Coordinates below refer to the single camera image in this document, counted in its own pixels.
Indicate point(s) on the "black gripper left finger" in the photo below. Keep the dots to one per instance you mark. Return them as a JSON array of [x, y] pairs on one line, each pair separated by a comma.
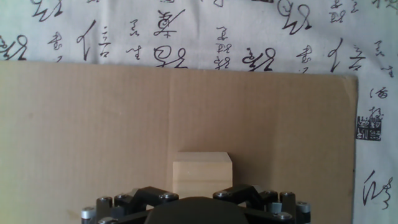
[[136, 202]]

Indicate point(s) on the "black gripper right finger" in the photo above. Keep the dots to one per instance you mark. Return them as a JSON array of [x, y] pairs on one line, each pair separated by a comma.
[[267, 202]]

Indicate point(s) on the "small wooden block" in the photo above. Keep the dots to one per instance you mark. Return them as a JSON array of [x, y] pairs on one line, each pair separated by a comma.
[[202, 171]]

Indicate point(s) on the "brown cardboard sheet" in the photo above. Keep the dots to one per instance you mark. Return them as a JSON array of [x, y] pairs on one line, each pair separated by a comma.
[[93, 124]]

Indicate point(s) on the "calligraphy print cloth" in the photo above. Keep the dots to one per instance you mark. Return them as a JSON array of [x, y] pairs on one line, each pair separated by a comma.
[[199, 49]]

